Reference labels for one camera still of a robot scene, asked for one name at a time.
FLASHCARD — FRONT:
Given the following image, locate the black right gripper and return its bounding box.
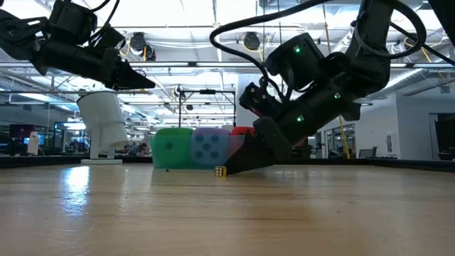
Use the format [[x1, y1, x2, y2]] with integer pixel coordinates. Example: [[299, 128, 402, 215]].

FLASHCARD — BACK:
[[225, 81, 363, 176]]

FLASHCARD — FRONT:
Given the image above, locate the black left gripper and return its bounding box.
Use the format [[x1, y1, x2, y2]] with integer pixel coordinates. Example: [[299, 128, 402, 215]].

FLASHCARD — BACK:
[[35, 38, 156, 90]]

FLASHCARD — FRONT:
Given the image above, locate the red foam die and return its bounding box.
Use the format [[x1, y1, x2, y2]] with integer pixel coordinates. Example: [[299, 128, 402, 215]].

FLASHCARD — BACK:
[[230, 126, 257, 159]]

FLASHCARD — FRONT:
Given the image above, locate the purple foam die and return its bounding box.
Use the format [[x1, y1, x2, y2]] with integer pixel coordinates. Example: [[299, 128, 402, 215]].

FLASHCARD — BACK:
[[191, 127, 231, 169]]

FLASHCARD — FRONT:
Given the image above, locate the green foam die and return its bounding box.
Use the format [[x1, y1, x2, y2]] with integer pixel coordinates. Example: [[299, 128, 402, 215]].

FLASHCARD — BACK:
[[151, 127, 195, 169]]

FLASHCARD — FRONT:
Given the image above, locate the black ceiling cable reel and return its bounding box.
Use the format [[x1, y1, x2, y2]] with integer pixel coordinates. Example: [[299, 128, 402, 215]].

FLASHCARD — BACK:
[[242, 31, 262, 52], [129, 31, 157, 62]]

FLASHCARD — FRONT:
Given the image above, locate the white cylindrical camera on stand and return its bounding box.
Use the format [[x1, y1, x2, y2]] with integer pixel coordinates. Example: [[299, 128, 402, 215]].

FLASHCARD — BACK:
[[77, 91, 129, 165]]

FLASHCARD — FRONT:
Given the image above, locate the black background gantry frame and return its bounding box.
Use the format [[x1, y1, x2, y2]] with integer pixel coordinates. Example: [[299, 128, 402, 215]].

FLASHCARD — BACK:
[[176, 88, 237, 129]]

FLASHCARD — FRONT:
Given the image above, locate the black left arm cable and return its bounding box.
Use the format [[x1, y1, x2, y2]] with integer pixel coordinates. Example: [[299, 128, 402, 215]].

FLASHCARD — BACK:
[[88, 0, 122, 40]]

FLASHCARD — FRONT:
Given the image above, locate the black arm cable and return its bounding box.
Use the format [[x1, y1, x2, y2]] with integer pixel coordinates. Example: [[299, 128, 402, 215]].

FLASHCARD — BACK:
[[208, 0, 331, 93], [88, 0, 122, 40]]

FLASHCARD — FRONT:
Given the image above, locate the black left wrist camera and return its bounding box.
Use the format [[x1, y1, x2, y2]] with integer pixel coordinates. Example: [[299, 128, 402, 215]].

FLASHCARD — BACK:
[[48, 0, 98, 46]]

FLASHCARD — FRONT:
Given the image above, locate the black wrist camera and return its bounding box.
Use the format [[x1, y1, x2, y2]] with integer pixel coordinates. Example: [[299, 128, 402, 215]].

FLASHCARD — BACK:
[[264, 32, 325, 90], [48, 0, 98, 46]]

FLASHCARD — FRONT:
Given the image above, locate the yellow cable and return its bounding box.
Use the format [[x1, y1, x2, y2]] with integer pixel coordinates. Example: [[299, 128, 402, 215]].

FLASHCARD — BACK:
[[321, 3, 352, 160]]

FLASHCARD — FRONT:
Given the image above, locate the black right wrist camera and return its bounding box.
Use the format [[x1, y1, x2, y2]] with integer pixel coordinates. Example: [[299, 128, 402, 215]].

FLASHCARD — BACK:
[[264, 32, 325, 90]]

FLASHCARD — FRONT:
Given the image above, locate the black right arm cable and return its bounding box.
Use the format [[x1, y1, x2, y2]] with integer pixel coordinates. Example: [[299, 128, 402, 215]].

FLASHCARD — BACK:
[[208, 0, 331, 93]]

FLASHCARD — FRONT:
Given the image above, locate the black cable loop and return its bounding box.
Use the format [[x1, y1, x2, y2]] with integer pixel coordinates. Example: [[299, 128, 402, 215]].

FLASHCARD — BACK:
[[354, 0, 428, 60]]

